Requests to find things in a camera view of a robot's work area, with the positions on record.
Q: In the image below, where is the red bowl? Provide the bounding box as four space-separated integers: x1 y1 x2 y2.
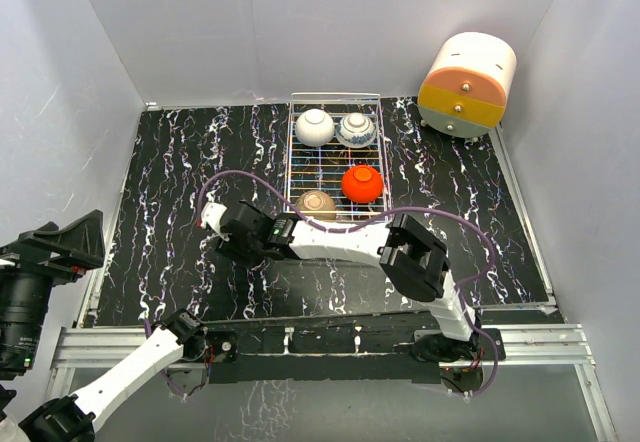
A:
341 165 384 204

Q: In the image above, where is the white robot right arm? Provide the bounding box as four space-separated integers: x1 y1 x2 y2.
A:
200 202 483 363

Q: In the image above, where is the black bowl with beige outside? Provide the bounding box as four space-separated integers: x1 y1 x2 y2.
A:
296 190 337 221

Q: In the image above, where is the blue floral porcelain bowl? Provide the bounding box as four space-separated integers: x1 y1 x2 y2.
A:
335 112 377 149

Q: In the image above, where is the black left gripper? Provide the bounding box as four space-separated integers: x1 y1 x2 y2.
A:
0 205 105 366

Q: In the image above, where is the white wire dish rack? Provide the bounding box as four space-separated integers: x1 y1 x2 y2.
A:
285 92 392 222

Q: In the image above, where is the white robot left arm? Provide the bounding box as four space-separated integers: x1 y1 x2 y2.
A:
1 210 207 441

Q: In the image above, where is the round mini drawer cabinet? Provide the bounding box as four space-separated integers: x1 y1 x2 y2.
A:
417 32 517 139

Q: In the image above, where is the aluminium frame rail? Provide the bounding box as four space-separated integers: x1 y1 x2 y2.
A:
45 324 617 441

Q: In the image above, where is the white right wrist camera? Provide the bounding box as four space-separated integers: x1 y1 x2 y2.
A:
198 202 230 242

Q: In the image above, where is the white bowl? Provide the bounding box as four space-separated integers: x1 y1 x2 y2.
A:
294 109 334 148

